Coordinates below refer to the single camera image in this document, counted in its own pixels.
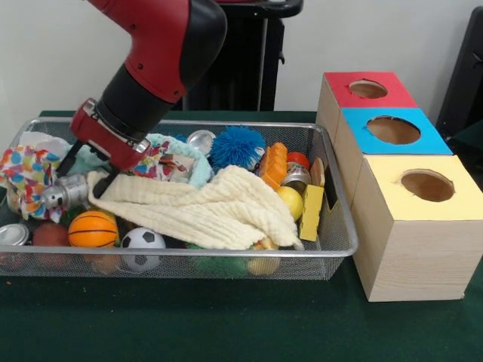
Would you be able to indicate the wooden box with three holes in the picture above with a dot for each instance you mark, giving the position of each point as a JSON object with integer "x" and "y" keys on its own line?
{"x": 415, "y": 256}

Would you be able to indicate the blue spiky ball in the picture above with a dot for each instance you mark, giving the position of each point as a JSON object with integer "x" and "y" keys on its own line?
{"x": 237, "y": 147}

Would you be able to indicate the yellow block toy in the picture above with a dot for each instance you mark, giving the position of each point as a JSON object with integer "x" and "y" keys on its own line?
{"x": 312, "y": 211}

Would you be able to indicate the light blue knitted cloth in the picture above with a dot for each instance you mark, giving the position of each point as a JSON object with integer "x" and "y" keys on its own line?
{"x": 200, "y": 169}

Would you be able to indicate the shallow mesh bin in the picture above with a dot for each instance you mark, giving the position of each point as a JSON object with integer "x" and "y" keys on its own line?
{"x": 94, "y": 264}

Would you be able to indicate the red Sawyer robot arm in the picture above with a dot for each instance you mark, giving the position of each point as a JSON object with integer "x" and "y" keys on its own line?
{"x": 166, "y": 45}

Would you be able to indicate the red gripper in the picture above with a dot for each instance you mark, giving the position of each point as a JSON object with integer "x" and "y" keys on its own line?
{"x": 105, "y": 143}

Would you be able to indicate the dark green side tablecloth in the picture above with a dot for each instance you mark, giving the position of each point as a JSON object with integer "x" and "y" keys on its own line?
{"x": 469, "y": 141}

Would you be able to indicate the small orange basketball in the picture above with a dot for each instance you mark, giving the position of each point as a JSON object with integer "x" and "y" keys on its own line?
{"x": 92, "y": 230}

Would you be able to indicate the colourful patterned cloth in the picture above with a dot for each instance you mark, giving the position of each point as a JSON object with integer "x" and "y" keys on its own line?
{"x": 166, "y": 166}
{"x": 26, "y": 173}

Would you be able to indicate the cream knitted cloth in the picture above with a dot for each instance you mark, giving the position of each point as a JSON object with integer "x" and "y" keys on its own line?
{"x": 207, "y": 211}

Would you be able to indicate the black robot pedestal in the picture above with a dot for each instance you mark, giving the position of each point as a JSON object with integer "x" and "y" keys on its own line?
{"x": 256, "y": 75}

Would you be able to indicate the yellow ball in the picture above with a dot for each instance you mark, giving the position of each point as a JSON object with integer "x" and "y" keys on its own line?
{"x": 292, "y": 201}

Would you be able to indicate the small soccer ball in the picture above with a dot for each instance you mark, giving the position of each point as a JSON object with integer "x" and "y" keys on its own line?
{"x": 143, "y": 241}

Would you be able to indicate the orange and purple toy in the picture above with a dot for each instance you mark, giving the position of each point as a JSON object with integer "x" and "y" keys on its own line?
{"x": 275, "y": 162}

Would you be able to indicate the silver astronaut toy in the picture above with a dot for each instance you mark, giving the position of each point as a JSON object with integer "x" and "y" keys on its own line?
{"x": 71, "y": 190}

